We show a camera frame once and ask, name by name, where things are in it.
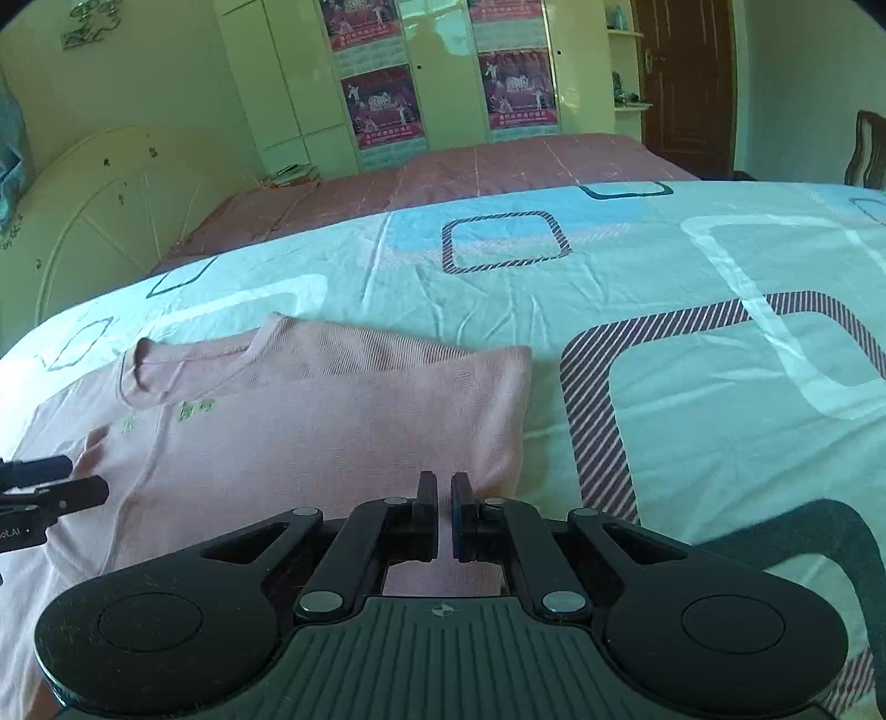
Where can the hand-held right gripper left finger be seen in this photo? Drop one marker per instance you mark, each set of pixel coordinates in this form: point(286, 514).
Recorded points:
point(426, 516)

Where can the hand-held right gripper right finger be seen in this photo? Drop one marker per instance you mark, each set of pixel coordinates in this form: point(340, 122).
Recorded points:
point(462, 516)

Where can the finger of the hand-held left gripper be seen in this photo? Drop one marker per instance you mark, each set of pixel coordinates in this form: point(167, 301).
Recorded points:
point(69, 493)
point(34, 468)

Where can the pink shirt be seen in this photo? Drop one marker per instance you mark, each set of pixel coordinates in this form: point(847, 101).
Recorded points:
point(291, 429)

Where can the cream headboard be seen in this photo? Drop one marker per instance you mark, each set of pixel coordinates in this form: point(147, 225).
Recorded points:
point(90, 201)

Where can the patterned light bed sheet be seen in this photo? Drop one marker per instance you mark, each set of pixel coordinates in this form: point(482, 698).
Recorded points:
point(692, 311)

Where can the blue curtain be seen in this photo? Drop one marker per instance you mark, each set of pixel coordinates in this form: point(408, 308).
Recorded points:
point(12, 159)

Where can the pink striped bed sheet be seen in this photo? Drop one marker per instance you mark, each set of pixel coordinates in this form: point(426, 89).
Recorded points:
point(484, 169)

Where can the stack of books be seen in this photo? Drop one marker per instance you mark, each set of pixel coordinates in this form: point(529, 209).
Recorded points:
point(297, 173)

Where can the cream corner shelf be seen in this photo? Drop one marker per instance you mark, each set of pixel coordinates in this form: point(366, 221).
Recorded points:
point(626, 114)

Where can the teal shelf ornament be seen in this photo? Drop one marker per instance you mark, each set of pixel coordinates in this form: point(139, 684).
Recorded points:
point(618, 17)
point(623, 90)

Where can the cream glossy wardrobe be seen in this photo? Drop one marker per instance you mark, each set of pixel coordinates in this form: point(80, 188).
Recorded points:
point(297, 76)

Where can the brown wooden door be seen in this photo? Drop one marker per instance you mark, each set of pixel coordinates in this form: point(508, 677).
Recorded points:
point(685, 83)

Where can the wooden chair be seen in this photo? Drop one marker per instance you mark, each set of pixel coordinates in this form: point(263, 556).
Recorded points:
point(869, 149)

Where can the purple wall poster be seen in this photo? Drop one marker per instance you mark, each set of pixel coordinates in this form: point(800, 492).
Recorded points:
point(360, 24)
point(381, 107)
point(505, 12)
point(519, 86)

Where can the silver wall lamp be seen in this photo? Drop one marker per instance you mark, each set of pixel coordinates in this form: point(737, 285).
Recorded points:
point(86, 24)

